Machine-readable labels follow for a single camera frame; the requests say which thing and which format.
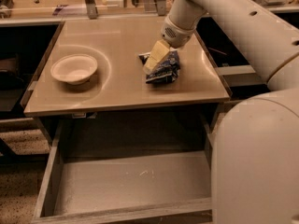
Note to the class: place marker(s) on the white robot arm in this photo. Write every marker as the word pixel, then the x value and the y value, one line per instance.
pixel 255 160

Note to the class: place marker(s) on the blue chip bag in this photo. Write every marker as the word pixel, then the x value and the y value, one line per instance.
pixel 166 72

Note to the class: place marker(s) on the white paper bowl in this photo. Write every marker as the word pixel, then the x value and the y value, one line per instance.
pixel 74 69

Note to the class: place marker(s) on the metal shelf bracket left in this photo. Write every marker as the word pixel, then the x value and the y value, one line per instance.
pixel 91 9

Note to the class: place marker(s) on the open grey wooden drawer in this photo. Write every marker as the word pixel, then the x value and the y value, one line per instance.
pixel 123 168

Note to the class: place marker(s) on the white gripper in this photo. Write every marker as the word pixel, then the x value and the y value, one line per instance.
pixel 177 35

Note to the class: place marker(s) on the grey cabinet with beige top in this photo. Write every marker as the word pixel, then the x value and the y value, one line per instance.
pixel 116 42

